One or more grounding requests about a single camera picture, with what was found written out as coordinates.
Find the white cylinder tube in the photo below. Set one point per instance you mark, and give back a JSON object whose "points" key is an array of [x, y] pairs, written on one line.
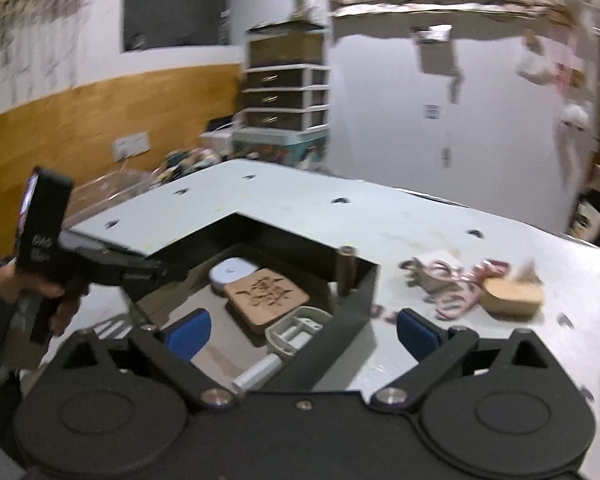
{"points": [[257, 372]]}

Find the white plastic drawer unit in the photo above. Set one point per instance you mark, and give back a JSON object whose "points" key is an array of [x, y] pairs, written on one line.
{"points": [[285, 97]]}

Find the carved wooden coaster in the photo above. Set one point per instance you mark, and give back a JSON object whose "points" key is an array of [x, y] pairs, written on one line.
{"points": [[265, 297]]}

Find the person's left hand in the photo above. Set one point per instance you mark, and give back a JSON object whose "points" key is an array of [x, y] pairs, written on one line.
{"points": [[65, 305]]}

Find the glass fish tank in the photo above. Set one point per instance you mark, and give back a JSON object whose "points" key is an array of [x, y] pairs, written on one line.
{"points": [[286, 47]]}

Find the wall power socket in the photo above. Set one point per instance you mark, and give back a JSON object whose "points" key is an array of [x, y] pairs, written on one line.
{"points": [[131, 146]]}

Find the clear plastic storage bin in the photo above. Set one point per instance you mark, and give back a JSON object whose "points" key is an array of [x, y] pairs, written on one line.
{"points": [[110, 192]]}

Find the pink hanging ribbons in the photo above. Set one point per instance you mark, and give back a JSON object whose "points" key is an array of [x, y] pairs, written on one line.
{"points": [[572, 72]]}

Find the black box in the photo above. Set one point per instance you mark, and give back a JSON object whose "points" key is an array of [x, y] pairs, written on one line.
{"points": [[350, 320]]}

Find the pile of plush toys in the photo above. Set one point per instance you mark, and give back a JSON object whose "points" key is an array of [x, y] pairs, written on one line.
{"points": [[187, 165]]}

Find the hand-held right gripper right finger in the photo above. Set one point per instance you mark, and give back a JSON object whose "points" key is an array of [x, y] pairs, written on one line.
{"points": [[417, 336]]}

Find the white plush sheep toy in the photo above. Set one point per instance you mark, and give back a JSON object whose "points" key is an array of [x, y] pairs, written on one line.
{"points": [[572, 117]]}

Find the small grey plastic tray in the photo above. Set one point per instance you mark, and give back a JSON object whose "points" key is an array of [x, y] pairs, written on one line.
{"points": [[297, 330]]}

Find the person's left forearm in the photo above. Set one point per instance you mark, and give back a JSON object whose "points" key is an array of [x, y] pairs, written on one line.
{"points": [[0, 320]]}

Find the round white device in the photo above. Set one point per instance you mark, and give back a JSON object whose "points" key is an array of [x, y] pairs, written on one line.
{"points": [[234, 271]]}

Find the painted floral cabinet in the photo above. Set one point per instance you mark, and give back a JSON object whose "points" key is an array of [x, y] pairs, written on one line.
{"points": [[280, 147]]}

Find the brown wooden cylinder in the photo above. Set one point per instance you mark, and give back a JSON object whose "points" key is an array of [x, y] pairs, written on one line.
{"points": [[346, 270]]}

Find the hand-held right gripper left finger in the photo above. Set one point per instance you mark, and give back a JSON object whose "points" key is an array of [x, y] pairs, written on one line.
{"points": [[192, 334]]}

